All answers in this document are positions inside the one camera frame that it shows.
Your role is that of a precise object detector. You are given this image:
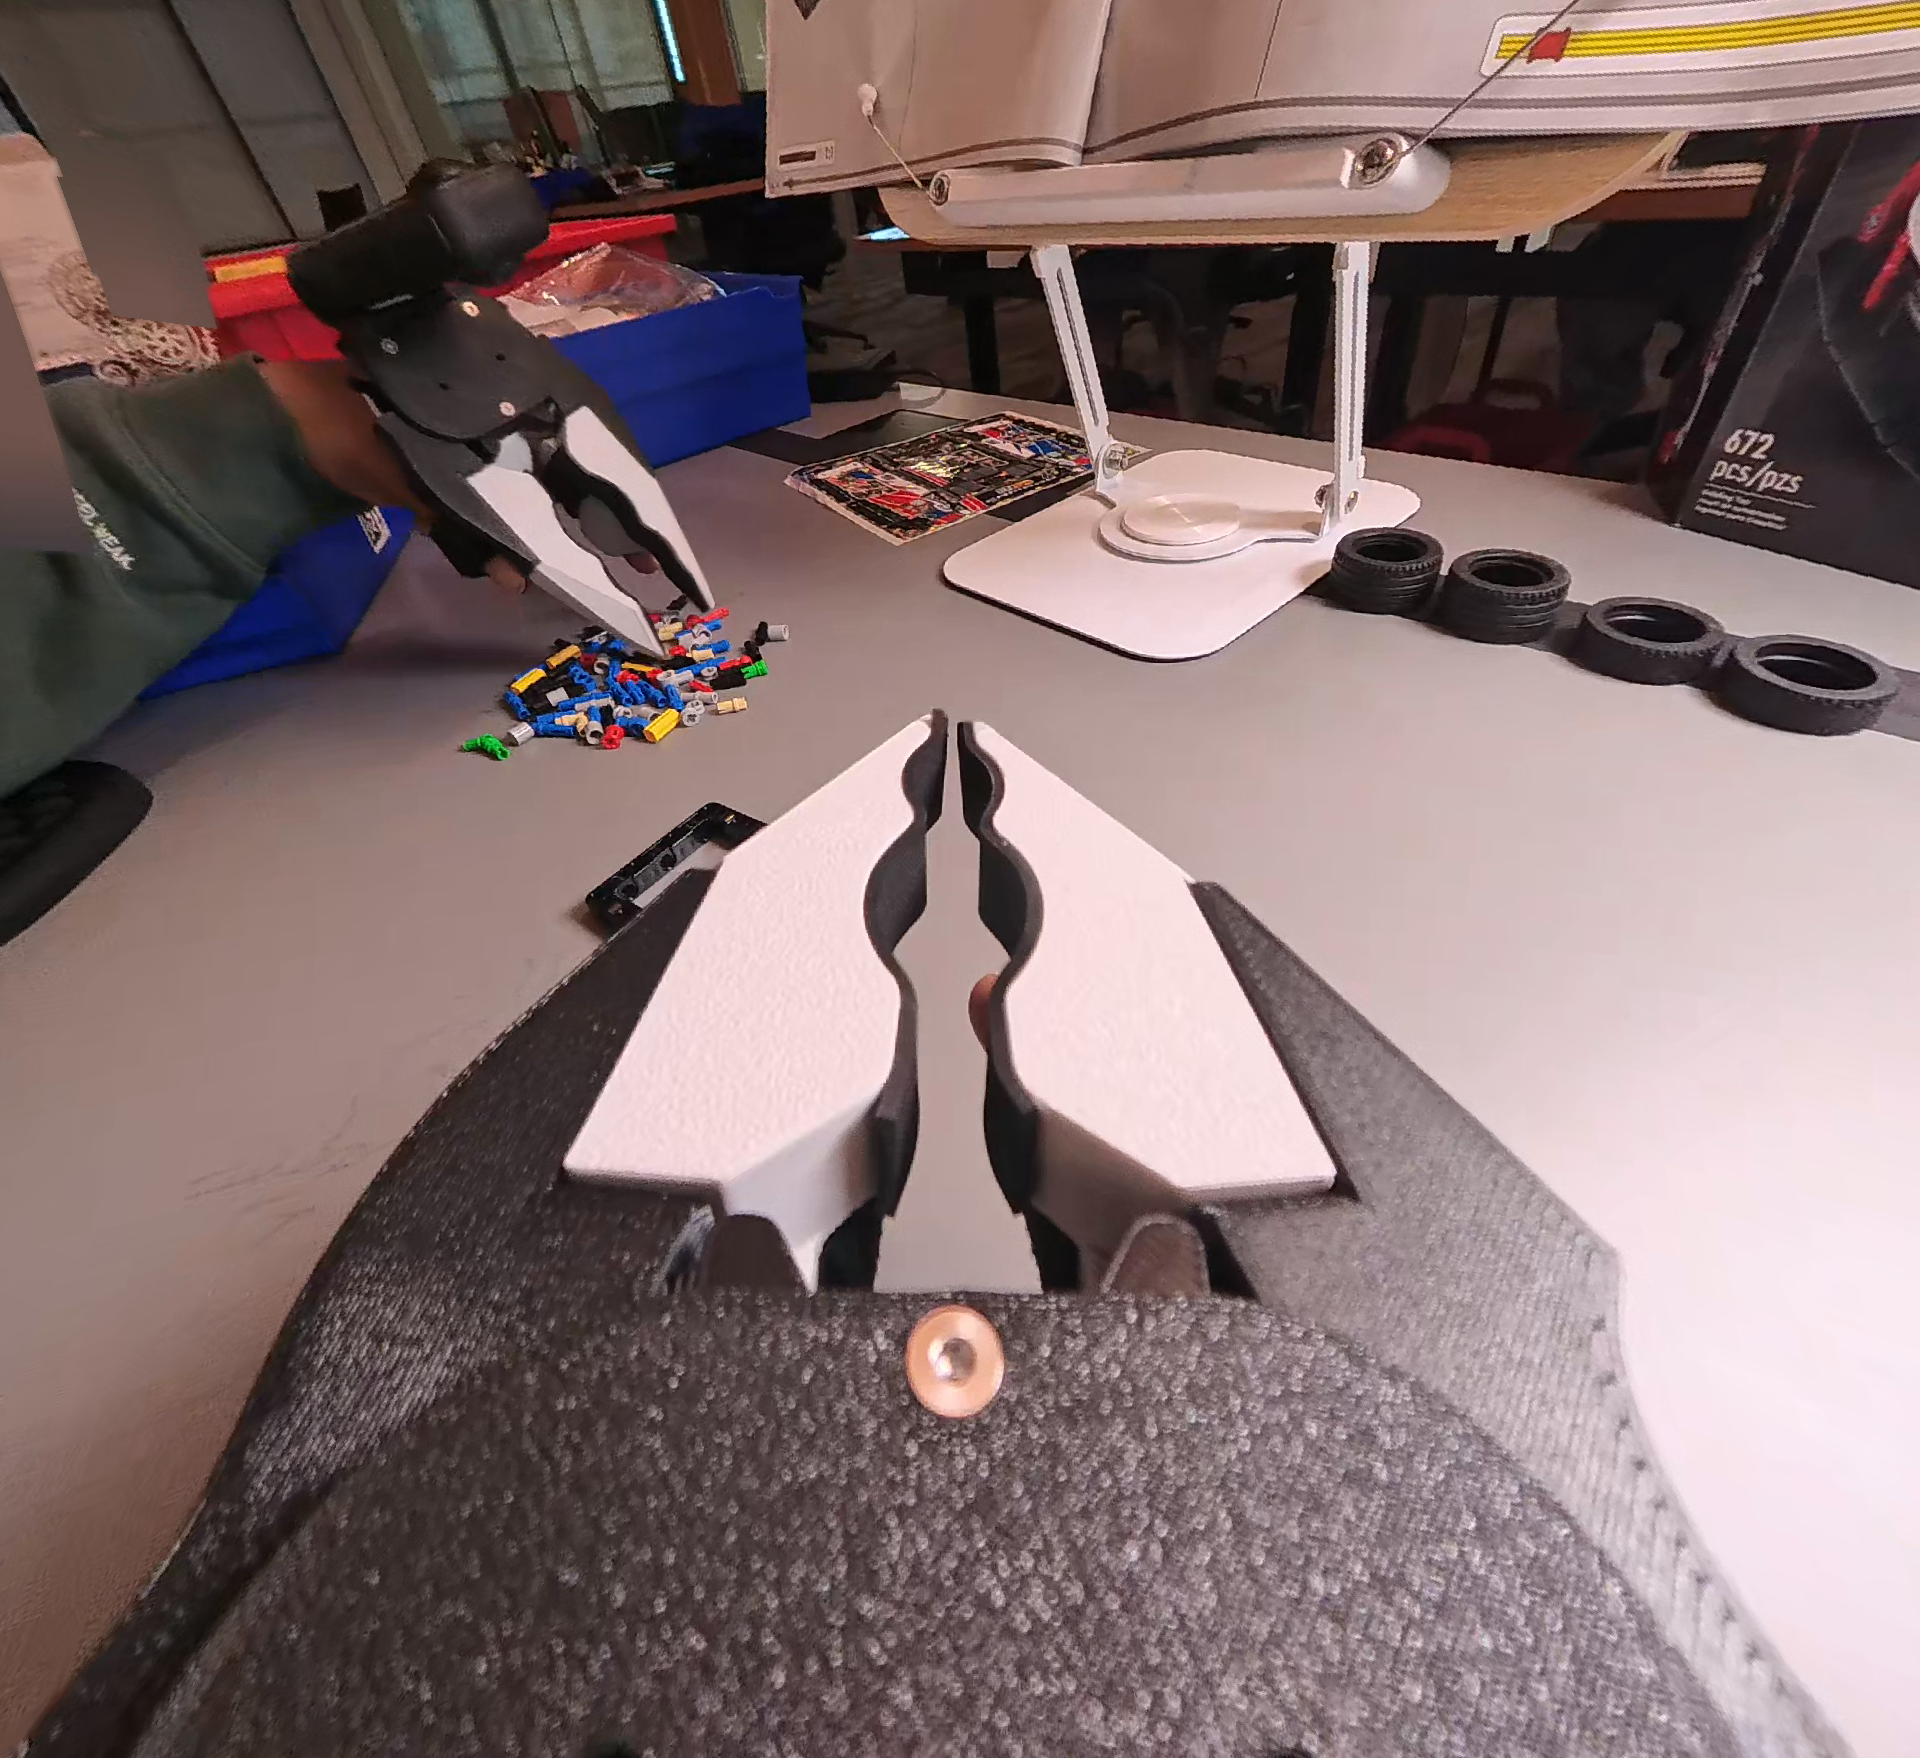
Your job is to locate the person's left forearm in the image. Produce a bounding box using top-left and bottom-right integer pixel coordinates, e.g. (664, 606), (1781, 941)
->
(0, 354), (378, 800)

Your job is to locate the lego sticker sheet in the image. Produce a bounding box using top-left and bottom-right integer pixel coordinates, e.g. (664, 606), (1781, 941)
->
(784, 412), (1098, 546)

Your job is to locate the black lego frame assembly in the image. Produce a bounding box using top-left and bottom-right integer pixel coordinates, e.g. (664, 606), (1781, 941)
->
(584, 801), (768, 928)

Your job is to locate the white lattice disc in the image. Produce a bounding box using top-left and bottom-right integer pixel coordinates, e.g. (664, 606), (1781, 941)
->
(31, 242), (221, 384)

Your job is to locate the lego car set box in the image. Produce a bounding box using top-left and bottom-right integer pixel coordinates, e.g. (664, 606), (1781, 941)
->
(1642, 122), (1920, 534)

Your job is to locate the clear plastic bag of parts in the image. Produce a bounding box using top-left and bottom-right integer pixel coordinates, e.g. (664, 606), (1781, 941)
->
(502, 246), (730, 342)

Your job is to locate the wooden edged table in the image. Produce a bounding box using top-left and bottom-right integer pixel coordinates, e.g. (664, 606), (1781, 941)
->
(1626, 159), (1772, 227)

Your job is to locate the empty blue plastic bin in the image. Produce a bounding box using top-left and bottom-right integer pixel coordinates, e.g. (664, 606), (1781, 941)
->
(142, 504), (414, 702)

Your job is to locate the red plastic bin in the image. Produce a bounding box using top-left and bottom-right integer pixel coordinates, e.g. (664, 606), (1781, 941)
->
(202, 216), (679, 365)

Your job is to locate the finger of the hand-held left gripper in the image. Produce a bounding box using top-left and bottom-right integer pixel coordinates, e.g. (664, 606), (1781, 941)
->
(558, 402), (720, 613)
(464, 434), (667, 657)

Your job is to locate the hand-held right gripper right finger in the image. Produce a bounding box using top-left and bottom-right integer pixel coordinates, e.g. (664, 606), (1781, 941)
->
(957, 719), (1341, 1262)

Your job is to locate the pile of small lego pieces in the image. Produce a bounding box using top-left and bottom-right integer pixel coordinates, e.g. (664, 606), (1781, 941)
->
(463, 601), (792, 757)

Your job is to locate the white book stand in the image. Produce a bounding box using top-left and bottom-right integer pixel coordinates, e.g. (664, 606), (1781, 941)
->
(854, 0), (1824, 661)

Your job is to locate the person's left hand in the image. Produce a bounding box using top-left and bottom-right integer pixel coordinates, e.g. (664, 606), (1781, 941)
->
(266, 351), (534, 598)

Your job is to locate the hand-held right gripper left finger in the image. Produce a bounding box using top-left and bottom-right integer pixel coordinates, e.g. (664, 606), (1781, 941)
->
(563, 710), (951, 1288)

